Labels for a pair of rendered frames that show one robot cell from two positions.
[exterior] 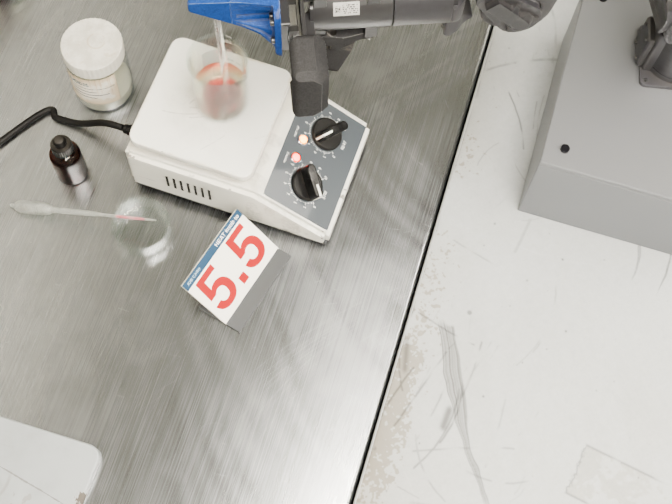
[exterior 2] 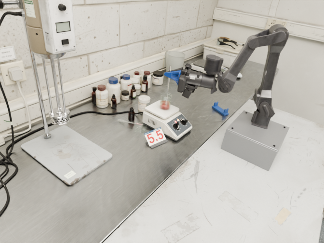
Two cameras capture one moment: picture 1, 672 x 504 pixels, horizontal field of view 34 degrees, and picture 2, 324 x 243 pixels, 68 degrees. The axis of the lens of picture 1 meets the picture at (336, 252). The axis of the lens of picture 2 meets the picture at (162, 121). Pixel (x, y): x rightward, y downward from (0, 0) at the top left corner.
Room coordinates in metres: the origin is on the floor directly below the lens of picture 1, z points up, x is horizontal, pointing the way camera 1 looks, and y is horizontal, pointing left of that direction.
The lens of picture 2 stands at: (-0.41, -0.22, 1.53)
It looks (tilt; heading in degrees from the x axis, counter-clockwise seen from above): 32 degrees down; 20
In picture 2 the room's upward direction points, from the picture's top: 7 degrees clockwise
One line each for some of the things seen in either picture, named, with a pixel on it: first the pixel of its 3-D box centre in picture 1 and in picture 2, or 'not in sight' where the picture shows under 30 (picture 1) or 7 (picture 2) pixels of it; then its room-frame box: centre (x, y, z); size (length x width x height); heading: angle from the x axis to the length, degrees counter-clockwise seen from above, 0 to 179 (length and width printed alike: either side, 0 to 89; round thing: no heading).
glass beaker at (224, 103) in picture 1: (222, 81); (166, 101); (0.50, 0.11, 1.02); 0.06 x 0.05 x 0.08; 54
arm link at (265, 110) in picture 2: not in sight; (265, 105); (0.57, -0.29, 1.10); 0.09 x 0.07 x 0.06; 12
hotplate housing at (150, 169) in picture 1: (240, 138); (165, 119); (0.49, 0.10, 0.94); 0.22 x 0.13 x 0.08; 76
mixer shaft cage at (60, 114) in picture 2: not in sight; (55, 87); (0.12, 0.36, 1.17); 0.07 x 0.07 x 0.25
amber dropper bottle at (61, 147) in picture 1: (65, 155); (131, 113); (0.45, 0.26, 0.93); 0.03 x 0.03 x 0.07
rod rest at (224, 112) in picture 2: not in sight; (220, 108); (0.79, -0.10, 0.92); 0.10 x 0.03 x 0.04; 56
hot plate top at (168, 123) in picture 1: (211, 107); (162, 109); (0.49, 0.13, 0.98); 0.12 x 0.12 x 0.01; 76
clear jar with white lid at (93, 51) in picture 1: (98, 66); (143, 104); (0.55, 0.25, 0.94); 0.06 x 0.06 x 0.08
